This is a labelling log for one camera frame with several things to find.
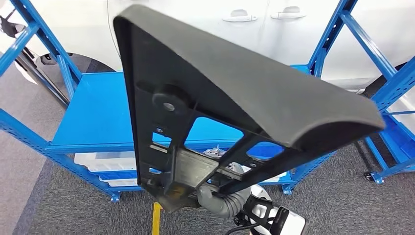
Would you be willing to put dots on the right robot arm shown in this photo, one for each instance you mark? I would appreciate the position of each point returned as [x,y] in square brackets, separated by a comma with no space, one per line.
[233,204]

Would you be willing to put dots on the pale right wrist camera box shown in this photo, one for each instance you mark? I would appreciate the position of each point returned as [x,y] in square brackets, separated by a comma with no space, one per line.
[291,223]

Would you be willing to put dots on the blue wheeled shelf rack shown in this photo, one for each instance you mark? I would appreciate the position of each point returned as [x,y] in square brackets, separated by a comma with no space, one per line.
[398,139]

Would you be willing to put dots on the blue metal shelf rack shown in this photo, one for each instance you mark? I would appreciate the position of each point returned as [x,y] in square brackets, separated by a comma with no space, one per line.
[97,107]

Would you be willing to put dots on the white car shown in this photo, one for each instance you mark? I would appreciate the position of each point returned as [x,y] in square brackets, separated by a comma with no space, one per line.
[194,19]

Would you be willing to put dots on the black car tyre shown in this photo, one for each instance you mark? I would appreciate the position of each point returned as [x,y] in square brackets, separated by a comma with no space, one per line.
[97,63]

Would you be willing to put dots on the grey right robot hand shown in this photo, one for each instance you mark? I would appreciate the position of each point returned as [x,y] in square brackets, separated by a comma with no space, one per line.
[206,196]

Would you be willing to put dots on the black plastic plate frame part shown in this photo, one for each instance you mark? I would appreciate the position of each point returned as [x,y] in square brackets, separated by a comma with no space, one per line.
[227,65]

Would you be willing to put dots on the yellow floor tape rectangle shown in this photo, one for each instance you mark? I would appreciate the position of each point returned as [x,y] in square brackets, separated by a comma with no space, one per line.
[156,220]

